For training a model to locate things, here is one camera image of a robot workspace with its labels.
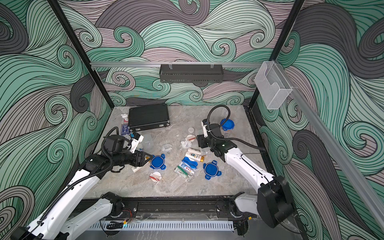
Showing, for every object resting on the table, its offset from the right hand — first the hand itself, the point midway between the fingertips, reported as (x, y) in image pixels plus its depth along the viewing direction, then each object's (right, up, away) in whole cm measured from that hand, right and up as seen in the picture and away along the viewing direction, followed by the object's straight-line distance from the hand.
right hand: (201, 136), depth 84 cm
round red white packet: (-26, -23, 0) cm, 35 cm away
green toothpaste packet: (-10, -21, +1) cm, 24 cm away
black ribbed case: (-37, +11, +24) cm, 45 cm away
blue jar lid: (+7, -20, +2) cm, 21 cm away
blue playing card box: (-53, +2, +20) cm, 56 cm away
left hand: (-27, -7, -12) cm, 31 cm away
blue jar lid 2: (-26, -16, +5) cm, 31 cm away
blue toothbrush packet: (-5, -18, +4) cm, 19 cm away
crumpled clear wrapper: (-9, -7, +14) cm, 18 cm away
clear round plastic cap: (-21, -9, +12) cm, 26 cm away
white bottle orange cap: (-2, -10, +8) cm, 14 cm away
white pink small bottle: (-53, +12, +20) cm, 58 cm away
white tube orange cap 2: (-3, -13, +6) cm, 15 cm away
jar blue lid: (+18, +6, +7) cm, 20 cm away
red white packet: (-6, -3, +17) cm, 18 cm away
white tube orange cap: (-39, -19, +2) cm, 43 cm away
